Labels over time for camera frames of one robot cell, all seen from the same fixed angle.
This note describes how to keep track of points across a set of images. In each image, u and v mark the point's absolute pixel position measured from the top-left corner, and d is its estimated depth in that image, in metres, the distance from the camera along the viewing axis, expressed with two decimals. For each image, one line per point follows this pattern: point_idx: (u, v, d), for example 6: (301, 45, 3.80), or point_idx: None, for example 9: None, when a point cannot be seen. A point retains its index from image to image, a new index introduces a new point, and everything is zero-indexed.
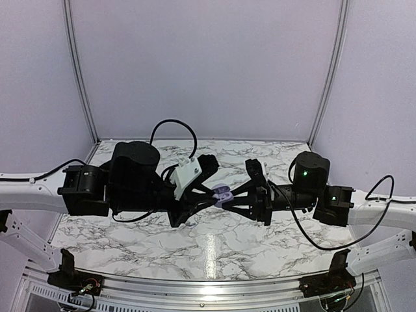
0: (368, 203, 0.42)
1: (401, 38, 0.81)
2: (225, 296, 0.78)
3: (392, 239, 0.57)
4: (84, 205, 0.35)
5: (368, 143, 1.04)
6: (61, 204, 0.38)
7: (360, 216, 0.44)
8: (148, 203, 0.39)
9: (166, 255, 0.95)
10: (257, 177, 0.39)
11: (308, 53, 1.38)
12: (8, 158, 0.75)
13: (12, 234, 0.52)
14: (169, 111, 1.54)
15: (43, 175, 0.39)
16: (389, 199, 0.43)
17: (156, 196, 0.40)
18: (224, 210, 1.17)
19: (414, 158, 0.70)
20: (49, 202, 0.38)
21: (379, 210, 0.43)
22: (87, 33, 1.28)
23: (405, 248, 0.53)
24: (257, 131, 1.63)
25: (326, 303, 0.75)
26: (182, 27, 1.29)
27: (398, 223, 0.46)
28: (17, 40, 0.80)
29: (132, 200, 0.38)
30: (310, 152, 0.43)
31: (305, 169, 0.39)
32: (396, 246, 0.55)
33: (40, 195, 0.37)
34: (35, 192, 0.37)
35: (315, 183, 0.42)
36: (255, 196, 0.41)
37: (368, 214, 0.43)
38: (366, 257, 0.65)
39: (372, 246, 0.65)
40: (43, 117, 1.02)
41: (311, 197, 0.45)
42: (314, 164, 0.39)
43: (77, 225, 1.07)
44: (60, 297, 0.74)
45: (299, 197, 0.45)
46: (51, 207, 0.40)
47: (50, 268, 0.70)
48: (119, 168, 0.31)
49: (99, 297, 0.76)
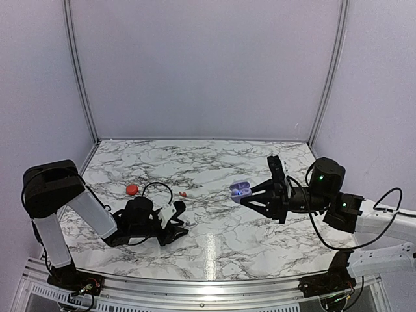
0: (376, 214, 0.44)
1: (402, 37, 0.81)
2: (226, 296, 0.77)
3: (396, 249, 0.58)
4: (119, 240, 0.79)
5: (368, 143, 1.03)
6: (106, 230, 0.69)
7: (366, 224, 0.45)
8: (147, 230, 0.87)
9: (166, 255, 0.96)
10: (277, 173, 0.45)
11: (307, 53, 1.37)
12: (6, 156, 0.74)
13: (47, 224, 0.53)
14: (169, 112, 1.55)
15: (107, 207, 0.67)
16: (396, 211, 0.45)
17: (151, 225, 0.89)
18: (224, 210, 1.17)
19: (413, 160, 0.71)
20: (103, 225, 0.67)
21: (385, 220, 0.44)
22: (86, 32, 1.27)
23: (407, 259, 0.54)
24: (257, 131, 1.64)
25: (326, 303, 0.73)
26: (182, 27, 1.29)
27: (403, 236, 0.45)
28: (16, 41, 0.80)
29: (141, 230, 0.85)
30: (327, 159, 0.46)
31: (321, 174, 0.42)
32: (400, 255, 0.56)
33: (104, 218, 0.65)
34: (105, 214, 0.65)
35: (329, 189, 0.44)
36: (273, 191, 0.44)
37: (375, 222, 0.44)
38: (369, 260, 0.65)
39: (375, 251, 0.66)
40: (43, 116, 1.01)
41: (323, 200, 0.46)
42: (331, 171, 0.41)
43: (77, 225, 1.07)
44: (60, 297, 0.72)
45: (314, 199, 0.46)
46: (95, 227, 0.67)
47: (59, 262, 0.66)
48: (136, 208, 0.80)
49: (99, 297, 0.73)
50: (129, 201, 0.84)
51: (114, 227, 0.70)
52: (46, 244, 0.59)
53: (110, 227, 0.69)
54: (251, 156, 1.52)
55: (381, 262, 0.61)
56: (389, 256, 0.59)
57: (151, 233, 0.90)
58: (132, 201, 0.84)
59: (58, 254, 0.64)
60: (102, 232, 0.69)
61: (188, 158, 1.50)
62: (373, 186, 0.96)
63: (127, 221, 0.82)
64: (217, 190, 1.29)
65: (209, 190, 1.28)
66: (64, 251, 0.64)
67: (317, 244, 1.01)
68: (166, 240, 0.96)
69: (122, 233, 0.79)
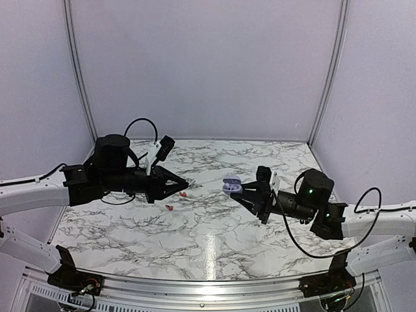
0: (359, 216, 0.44)
1: (402, 37, 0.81)
2: (226, 296, 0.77)
3: (392, 240, 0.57)
4: (88, 195, 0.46)
5: (368, 142, 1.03)
6: (65, 195, 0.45)
7: (353, 229, 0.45)
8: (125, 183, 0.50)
9: (166, 255, 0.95)
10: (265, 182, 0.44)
11: (308, 53, 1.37)
12: (6, 158, 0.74)
13: (8, 239, 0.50)
14: (169, 111, 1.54)
15: (44, 176, 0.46)
16: (379, 210, 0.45)
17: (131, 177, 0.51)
18: (224, 210, 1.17)
19: (413, 159, 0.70)
20: (52, 197, 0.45)
21: (370, 219, 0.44)
22: (87, 33, 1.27)
23: (403, 249, 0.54)
24: (257, 131, 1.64)
25: (326, 303, 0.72)
26: (182, 27, 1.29)
27: (396, 229, 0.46)
28: (17, 41, 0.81)
29: (114, 181, 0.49)
30: (316, 171, 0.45)
31: (310, 188, 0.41)
32: (396, 247, 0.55)
33: (45, 192, 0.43)
34: (38, 188, 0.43)
35: (317, 199, 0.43)
36: (259, 195, 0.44)
37: (363, 226, 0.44)
38: (366, 257, 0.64)
39: (372, 247, 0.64)
40: (42, 116, 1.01)
41: (311, 210, 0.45)
42: (320, 184, 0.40)
43: (77, 225, 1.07)
44: (60, 297, 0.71)
45: (299, 208, 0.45)
46: (54, 201, 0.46)
47: (51, 265, 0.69)
48: (104, 155, 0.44)
49: (99, 297, 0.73)
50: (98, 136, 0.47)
51: (62, 188, 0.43)
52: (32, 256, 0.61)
53: (57, 192, 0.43)
54: (251, 156, 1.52)
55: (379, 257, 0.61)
56: (385, 248, 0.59)
57: (133, 188, 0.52)
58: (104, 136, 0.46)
59: (47, 260, 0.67)
60: (68, 199, 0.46)
61: (188, 158, 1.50)
62: (372, 186, 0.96)
63: (95, 166, 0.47)
64: (217, 190, 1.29)
65: (209, 190, 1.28)
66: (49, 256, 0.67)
67: (317, 244, 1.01)
68: (154, 193, 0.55)
69: (90, 184, 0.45)
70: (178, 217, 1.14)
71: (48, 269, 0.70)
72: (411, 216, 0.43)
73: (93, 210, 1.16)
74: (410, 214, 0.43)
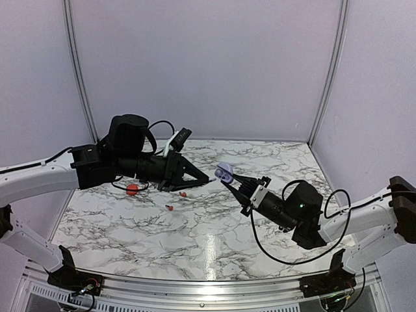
0: (333, 220, 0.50)
1: (401, 38, 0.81)
2: (225, 296, 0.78)
3: (379, 230, 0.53)
4: (99, 177, 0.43)
5: (368, 142, 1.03)
6: (74, 178, 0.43)
7: (332, 233, 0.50)
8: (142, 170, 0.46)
9: (166, 255, 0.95)
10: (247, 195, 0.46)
11: (309, 52, 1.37)
12: (8, 158, 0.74)
13: (16, 233, 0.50)
14: (169, 110, 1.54)
15: (51, 158, 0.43)
16: (350, 208, 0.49)
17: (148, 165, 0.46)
18: (224, 210, 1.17)
19: (413, 159, 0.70)
20: (60, 179, 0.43)
21: (342, 220, 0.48)
22: (86, 32, 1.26)
23: (392, 238, 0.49)
24: (257, 130, 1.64)
25: (326, 303, 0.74)
26: (182, 27, 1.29)
27: (379, 222, 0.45)
28: (17, 41, 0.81)
29: (130, 165, 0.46)
30: (307, 184, 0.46)
31: (301, 202, 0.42)
32: (383, 237, 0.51)
33: (54, 174, 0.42)
34: (46, 171, 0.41)
35: (305, 214, 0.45)
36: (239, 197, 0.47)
37: (338, 230, 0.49)
38: (358, 253, 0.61)
39: (363, 242, 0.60)
40: (42, 117, 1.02)
41: (294, 221, 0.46)
42: (312, 200, 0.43)
43: (77, 225, 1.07)
44: (60, 297, 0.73)
45: (283, 214, 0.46)
46: (62, 184, 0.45)
47: (54, 265, 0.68)
48: (119, 135, 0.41)
49: (99, 297, 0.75)
50: (115, 116, 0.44)
51: (70, 170, 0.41)
52: (32, 256, 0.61)
53: (64, 173, 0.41)
54: (251, 156, 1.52)
55: (372, 250, 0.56)
56: (374, 240, 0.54)
57: (149, 175, 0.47)
58: (121, 117, 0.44)
59: (48, 261, 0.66)
60: (78, 181, 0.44)
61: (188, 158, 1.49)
62: (373, 186, 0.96)
63: (109, 147, 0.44)
64: (218, 190, 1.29)
65: (209, 190, 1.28)
66: (53, 255, 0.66)
67: None
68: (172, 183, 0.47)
69: (102, 166, 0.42)
70: (178, 217, 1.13)
71: (51, 269, 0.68)
72: (382, 204, 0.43)
73: (93, 211, 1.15)
74: (381, 203, 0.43)
